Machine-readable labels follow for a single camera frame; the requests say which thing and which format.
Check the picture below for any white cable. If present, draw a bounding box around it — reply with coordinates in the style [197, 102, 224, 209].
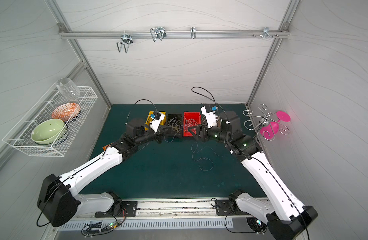
[185, 117, 201, 133]

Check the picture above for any yellow cable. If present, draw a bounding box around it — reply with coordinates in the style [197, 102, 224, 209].
[168, 117, 183, 133]

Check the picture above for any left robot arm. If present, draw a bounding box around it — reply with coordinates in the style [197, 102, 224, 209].
[37, 119, 171, 227]

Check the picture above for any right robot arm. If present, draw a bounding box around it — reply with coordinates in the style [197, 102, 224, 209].
[185, 111, 318, 240]

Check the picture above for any red plastic bin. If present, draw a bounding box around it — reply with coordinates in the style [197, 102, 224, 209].
[183, 112, 201, 137]

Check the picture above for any yellow plastic bin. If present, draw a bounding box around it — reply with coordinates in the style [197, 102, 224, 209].
[145, 111, 167, 133]

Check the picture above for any black plastic bin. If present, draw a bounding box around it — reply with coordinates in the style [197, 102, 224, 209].
[166, 114, 183, 139]

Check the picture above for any green tabletop mat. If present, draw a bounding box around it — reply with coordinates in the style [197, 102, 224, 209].
[80, 103, 267, 200]

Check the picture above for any silver glass holder stand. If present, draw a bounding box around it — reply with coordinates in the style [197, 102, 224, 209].
[243, 104, 291, 141]

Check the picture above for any pink plastic wine glass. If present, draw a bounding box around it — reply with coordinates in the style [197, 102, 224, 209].
[260, 111, 291, 141]

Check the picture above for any orange patterned bowl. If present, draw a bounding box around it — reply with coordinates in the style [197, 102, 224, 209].
[51, 103, 81, 122]

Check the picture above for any small metal hook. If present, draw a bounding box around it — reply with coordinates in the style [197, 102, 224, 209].
[190, 27, 196, 40]

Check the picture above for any clear glass cup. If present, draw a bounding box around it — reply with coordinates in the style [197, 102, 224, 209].
[56, 78, 80, 101]

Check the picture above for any metal double hook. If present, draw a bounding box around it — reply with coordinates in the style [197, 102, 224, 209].
[116, 32, 133, 54]

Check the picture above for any metal loop hook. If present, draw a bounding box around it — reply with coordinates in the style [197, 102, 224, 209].
[150, 27, 166, 42]

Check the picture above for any green bowl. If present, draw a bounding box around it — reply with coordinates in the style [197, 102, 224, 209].
[31, 119, 67, 145]

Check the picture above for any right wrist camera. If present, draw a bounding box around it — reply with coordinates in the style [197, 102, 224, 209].
[201, 105, 219, 129]

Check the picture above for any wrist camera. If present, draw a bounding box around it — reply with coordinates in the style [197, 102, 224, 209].
[201, 105, 219, 129]
[149, 111, 165, 133]

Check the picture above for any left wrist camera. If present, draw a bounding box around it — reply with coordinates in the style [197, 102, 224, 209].
[149, 111, 165, 133]

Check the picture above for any aluminium front rail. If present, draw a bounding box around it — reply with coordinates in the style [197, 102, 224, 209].
[51, 197, 300, 222]

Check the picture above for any aluminium rail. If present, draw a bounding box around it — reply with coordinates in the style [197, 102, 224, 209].
[59, 29, 291, 40]
[51, 197, 300, 222]

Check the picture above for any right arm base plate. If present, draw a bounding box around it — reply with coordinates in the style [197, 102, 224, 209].
[212, 199, 239, 216]

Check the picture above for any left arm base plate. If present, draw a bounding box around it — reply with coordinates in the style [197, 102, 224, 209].
[94, 201, 138, 218]

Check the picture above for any white wire basket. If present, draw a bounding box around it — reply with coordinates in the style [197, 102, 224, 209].
[3, 86, 98, 157]

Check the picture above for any metal bracket hook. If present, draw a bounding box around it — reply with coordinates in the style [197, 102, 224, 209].
[252, 27, 279, 39]

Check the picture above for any aluminium top rail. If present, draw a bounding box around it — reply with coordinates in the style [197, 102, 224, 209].
[59, 29, 291, 40]

